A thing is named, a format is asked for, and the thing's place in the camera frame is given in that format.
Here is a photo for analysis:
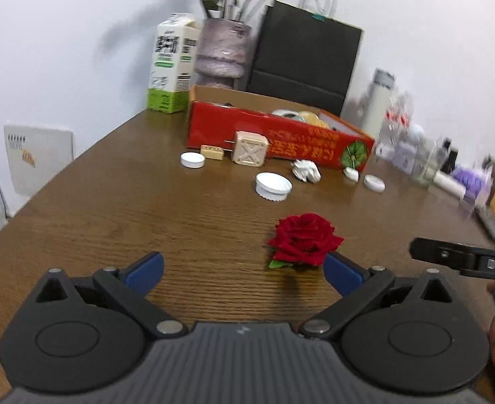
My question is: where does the black paper gift bag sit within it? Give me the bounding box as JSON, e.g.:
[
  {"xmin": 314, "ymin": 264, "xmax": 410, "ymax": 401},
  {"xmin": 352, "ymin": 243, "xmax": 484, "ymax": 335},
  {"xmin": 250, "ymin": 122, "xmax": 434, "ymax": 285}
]
[{"xmin": 246, "ymin": 0, "xmax": 363, "ymax": 117}]

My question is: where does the red orange cardboard box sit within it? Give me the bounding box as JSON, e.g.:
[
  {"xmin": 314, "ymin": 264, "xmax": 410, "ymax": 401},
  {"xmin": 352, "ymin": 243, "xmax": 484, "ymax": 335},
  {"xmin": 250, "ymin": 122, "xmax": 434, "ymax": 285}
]
[{"xmin": 187, "ymin": 86, "xmax": 374, "ymax": 171}]

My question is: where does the purple item on table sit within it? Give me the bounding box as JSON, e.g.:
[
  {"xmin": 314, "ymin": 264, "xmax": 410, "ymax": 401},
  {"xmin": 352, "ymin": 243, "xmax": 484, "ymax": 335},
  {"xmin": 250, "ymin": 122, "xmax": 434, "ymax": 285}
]
[{"xmin": 451, "ymin": 166, "xmax": 489, "ymax": 199}]

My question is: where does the small white round cap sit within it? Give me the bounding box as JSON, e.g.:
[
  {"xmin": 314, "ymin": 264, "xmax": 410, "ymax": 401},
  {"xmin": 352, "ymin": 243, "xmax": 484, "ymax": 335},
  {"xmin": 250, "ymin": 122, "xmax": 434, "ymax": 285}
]
[{"xmin": 180, "ymin": 151, "xmax": 205, "ymax": 169}]

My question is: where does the clear plastic water bottle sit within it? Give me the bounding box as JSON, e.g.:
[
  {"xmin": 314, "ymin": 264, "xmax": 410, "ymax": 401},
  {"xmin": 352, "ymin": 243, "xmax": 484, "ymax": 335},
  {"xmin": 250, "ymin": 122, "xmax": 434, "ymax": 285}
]
[{"xmin": 378, "ymin": 92, "xmax": 414, "ymax": 147}]

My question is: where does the white green milk carton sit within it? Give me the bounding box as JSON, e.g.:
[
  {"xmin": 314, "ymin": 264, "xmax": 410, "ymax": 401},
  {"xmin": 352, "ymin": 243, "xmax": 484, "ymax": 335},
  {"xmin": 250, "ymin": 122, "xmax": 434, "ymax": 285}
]
[{"xmin": 147, "ymin": 13, "xmax": 200, "ymax": 113}]

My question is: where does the mauve ceramic vase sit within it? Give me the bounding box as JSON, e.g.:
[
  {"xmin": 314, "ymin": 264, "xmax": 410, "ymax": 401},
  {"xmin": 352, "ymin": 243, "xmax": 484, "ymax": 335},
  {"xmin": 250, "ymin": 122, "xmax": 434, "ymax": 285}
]
[{"xmin": 194, "ymin": 18, "xmax": 251, "ymax": 90}]

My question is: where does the clear glass cup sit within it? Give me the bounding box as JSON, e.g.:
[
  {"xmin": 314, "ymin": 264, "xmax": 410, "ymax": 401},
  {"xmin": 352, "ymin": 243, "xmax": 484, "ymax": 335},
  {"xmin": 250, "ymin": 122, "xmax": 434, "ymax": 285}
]
[{"xmin": 412, "ymin": 138, "xmax": 451, "ymax": 187}]

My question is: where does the small white oval cap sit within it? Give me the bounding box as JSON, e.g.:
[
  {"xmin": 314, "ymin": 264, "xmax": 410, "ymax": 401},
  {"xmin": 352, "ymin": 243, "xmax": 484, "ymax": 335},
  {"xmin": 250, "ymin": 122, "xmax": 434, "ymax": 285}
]
[{"xmin": 343, "ymin": 167, "xmax": 360, "ymax": 183}]

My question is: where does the red rose flower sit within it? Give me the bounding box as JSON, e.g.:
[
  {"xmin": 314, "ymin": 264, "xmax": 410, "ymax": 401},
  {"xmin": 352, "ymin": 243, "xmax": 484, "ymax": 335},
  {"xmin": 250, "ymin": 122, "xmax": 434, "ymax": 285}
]
[{"xmin": 268, "ymin": 212, "xmax": 344, "ymax": 269}]

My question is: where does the white ridged jar lid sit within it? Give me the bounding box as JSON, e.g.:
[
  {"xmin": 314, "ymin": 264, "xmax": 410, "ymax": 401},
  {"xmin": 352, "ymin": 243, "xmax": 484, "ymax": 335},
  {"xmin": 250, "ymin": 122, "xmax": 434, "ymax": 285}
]
[{"xmin": 255, "ymin": 171, "xmax": 292, "ymax": 202}]

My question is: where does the white plush toy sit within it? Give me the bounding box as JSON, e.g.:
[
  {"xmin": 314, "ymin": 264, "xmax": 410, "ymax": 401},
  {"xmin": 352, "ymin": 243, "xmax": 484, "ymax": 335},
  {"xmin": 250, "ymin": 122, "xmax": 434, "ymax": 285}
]
[{"xmin": 404, "ymin": 122, "xmax": 425, "ymax": 146}]

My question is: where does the small beige rectangular block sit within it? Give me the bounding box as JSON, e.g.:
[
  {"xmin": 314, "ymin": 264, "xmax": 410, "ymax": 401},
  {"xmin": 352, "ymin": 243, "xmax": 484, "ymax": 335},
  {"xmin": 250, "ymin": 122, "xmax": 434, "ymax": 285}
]
[{"xmin": 200, "ymin": 145, "xmax": 224, "ymax": 161}]

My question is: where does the crumpled white tissue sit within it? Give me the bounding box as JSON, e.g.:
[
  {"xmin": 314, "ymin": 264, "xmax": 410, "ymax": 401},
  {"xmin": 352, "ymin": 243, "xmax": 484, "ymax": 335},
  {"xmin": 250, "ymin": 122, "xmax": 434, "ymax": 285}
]
[{"xmin": 291, "ymin": 160, "xmax": 321, "ymax": 183}]

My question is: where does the white thermos bottle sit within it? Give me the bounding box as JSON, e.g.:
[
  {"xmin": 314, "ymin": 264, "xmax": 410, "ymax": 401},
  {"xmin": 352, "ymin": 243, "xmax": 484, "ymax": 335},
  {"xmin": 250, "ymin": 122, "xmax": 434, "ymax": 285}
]
[{"xmin": 361, "ymin": 68, "xmax": 395, "ymax": 140}]

